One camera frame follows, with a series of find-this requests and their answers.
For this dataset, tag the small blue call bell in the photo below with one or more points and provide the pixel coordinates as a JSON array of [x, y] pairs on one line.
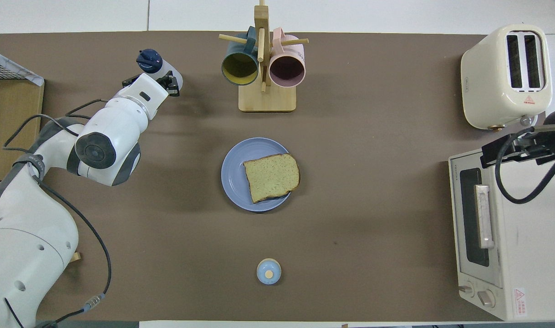
[[268, 271]]

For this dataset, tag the dark teal mug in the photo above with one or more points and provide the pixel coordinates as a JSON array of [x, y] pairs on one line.
[[239, 68]]

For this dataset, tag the pink mug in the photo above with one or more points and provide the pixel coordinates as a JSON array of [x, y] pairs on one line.
[[286, 68]]

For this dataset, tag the wooden shelf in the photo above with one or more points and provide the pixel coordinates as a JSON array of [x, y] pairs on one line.
[[13, 109]]

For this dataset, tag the wooden plate rack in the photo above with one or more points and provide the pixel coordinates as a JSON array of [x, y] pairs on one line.
[[75, 257]]

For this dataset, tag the brown table mat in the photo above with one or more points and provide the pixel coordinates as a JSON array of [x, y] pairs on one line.
[[373, 205]]

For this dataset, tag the cream toaster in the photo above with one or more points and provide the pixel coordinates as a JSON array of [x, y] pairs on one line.
[[484, 91]]

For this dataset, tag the white toaster oven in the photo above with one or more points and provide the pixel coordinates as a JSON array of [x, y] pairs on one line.
[[532, 255]]

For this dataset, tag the wooden mug tree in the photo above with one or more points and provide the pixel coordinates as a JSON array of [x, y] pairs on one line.
[[267, 102]]

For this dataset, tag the bread slice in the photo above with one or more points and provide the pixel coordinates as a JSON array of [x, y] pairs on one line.
[[272, 177]]

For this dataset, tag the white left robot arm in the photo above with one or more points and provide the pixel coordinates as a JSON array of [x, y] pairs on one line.
[[27, 246]]

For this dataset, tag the squeeze bottle with blue cap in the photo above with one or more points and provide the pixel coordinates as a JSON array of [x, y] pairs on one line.
[[149, 60]]

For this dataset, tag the blue plate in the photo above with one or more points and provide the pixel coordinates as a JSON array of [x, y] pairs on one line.
[[234, 177]]

